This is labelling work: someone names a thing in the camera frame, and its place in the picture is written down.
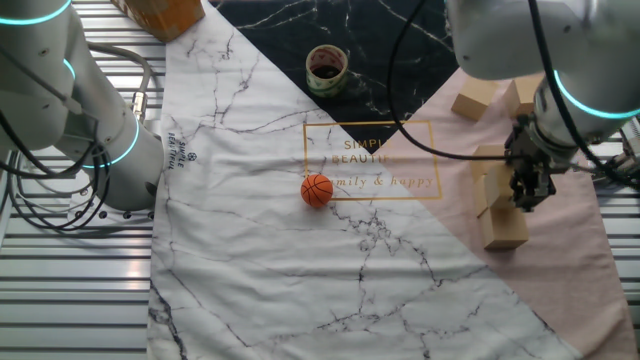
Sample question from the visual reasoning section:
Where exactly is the wooden cube block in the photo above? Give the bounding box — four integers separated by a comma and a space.
479, 205, 530, 251
503, 73, 545, 119
483, 163, 516, 209
471, 144, 509, 181
451, 77, 500, 123
473, 174, 489, 217

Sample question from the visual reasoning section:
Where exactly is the open cardboard box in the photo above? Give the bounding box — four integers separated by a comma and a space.
110, 0, 207, 44

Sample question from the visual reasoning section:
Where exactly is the marble pink black cloth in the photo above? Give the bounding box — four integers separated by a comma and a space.
146, 0, 640, 360

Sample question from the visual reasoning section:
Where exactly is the roll of clear tape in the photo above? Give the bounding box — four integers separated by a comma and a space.
305, 43, 350, 99

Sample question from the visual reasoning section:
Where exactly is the small orange basketball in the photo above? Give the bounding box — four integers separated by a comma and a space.
300, 173, 335, 209

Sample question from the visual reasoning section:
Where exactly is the black device mount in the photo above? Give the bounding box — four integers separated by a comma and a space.
592, 153, 640, 184

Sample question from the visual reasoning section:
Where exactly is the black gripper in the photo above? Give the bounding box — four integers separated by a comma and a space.
504, 115, 569, 214

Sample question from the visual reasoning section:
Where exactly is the small silver device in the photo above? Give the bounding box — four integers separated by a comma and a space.
622, 117, 640, 157

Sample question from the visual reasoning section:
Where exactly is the grey cable with connector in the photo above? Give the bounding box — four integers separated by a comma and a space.
87, 42, 154, 124

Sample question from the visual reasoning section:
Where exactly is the black base cable bundle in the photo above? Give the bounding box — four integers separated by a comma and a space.
0, 144, 114, 231

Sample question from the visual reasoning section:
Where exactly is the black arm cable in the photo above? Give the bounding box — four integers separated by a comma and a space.
0, 0, 640, 231

